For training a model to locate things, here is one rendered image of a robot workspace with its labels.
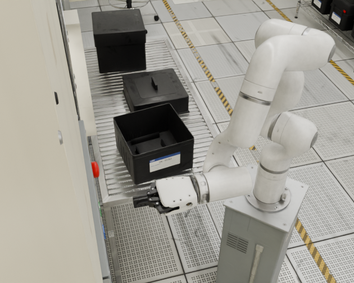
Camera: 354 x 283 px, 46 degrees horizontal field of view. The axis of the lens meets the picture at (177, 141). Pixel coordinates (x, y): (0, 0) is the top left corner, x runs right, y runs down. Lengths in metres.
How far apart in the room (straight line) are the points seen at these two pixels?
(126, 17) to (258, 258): 1.50
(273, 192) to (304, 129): 0.34
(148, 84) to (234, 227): 0.86
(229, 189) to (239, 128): 0.18
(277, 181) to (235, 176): 0.50
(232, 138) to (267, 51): 0.24
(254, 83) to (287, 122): 0.43
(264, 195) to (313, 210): 1.13
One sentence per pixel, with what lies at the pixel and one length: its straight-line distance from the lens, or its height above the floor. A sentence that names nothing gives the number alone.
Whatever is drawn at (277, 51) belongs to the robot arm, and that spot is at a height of 1.56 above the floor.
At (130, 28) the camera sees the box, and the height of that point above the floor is 1.01.
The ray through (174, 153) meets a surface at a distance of 1.75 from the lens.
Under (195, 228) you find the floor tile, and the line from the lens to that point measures 2.60.
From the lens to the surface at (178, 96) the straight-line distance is 2.10.
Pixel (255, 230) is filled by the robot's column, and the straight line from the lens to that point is 1.78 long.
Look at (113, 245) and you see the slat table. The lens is 1.99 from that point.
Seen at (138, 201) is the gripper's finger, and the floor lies 1.21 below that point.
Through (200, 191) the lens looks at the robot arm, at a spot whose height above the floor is 1.23.
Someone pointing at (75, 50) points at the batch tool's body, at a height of 1.29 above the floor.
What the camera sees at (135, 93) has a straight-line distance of 2.13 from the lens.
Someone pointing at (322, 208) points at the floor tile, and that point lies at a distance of 2.86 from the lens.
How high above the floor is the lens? 2.09
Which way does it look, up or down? 42 degrees down
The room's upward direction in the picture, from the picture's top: 1 degrees clockwise
